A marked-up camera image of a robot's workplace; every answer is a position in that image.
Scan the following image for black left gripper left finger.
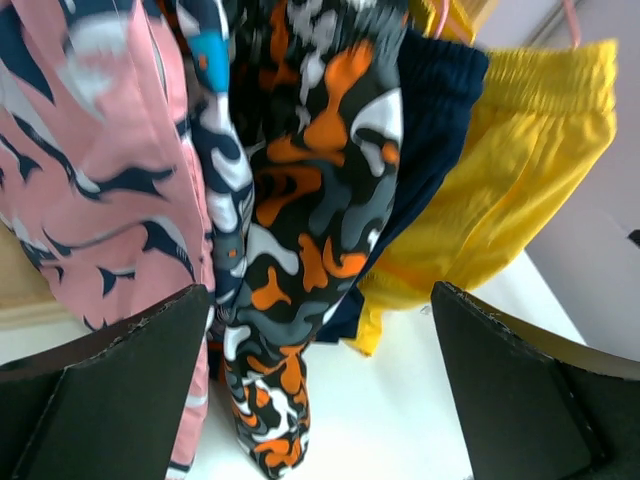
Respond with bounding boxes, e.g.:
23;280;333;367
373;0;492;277
1;285;209;479

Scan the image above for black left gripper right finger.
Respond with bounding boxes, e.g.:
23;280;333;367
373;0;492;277
431;282;639;480

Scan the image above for blue orange patterned shorts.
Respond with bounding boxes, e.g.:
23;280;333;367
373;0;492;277
162;1;254;341

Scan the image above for yellow shorts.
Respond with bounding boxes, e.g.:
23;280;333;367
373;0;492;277
344;0;619;357

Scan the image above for navy blue shorts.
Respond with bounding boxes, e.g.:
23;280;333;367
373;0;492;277
314;27;491;346

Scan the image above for orange grey camouflage shorts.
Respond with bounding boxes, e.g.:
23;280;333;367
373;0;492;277
223;1;408;479

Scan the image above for pink hanger of yellow shorts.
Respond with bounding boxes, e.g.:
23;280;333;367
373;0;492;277
433;0;582;49

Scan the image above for pink patterned shorts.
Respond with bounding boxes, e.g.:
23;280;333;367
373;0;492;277
0;0;217;480

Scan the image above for wooden clothes rack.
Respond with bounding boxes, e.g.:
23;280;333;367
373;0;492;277
0;226;73;331

